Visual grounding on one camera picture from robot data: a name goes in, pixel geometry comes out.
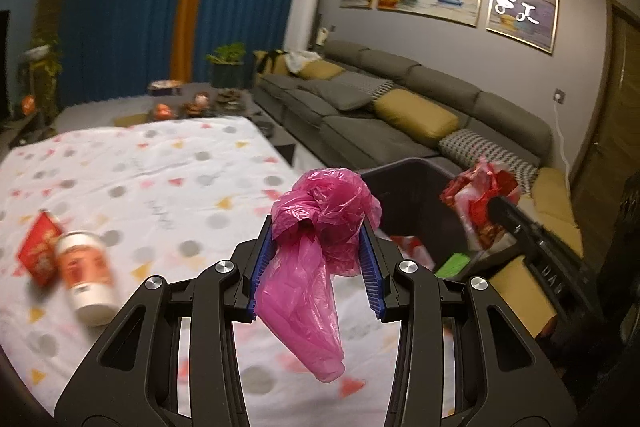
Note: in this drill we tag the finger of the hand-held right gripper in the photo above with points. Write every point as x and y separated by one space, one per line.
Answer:
507 213

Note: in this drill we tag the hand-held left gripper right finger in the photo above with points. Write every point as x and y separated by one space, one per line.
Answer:
372 272

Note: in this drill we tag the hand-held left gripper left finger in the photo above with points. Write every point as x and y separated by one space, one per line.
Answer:
262 257

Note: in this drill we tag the small red white wrapper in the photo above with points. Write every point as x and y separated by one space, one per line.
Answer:
412 247

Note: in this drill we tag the pink plastic bag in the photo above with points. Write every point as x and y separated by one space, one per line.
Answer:
310 277

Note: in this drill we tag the green sponge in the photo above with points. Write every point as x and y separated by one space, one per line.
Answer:
452 266

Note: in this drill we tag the dark plastic bin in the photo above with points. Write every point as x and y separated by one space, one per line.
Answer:
420 207

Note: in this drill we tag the large houndstooth cushion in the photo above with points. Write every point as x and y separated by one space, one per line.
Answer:
475 147

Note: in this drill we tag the dark coffee table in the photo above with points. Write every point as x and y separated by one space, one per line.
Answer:
280 142

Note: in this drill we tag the large yellow cushion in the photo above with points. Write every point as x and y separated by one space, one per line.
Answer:
415 119

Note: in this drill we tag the dotted white tablecloth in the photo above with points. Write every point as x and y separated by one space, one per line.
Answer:
150 187

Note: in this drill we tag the grey sectional sofa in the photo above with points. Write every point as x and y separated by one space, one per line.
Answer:
350 127

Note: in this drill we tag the wooden door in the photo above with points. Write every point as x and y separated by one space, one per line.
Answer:
612 107

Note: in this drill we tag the small orange fruit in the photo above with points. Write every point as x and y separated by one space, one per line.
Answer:
163 111

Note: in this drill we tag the flat grey cushion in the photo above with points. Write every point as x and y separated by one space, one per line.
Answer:
345 96

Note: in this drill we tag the white red paper cup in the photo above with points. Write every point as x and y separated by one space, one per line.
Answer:
85 272

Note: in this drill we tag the small houndstooth cushion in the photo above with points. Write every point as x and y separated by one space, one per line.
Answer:
375 86

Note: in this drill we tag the potted green plant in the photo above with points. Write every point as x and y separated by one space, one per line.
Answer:
226 67

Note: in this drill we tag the flat printed box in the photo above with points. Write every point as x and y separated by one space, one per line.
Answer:
165 88

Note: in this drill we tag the small yellow cushion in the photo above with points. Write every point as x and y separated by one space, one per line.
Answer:
320 70

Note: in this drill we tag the white cloth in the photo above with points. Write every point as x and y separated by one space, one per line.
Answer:
302 59

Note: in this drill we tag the grey framed painting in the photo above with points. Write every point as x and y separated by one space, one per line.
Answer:
522 2

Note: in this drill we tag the flat red packet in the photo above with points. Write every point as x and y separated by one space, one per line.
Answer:
40 249

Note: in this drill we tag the small white object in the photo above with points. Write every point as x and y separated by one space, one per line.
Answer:
323 36

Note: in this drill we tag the white standing air conditioner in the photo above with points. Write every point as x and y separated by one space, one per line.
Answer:
302 14

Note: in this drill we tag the orange curtain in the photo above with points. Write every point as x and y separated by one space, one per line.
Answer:
192 2

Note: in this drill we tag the dark television stand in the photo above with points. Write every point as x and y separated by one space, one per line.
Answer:
20 132

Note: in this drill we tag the small orange lantern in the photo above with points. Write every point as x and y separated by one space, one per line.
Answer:
28 104

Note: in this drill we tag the trailing plant on stand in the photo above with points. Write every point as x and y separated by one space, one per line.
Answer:
45 62

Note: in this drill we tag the black television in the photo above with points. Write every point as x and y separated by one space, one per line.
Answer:
4 67

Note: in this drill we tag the wall socket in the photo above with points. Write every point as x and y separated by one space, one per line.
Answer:
560 96

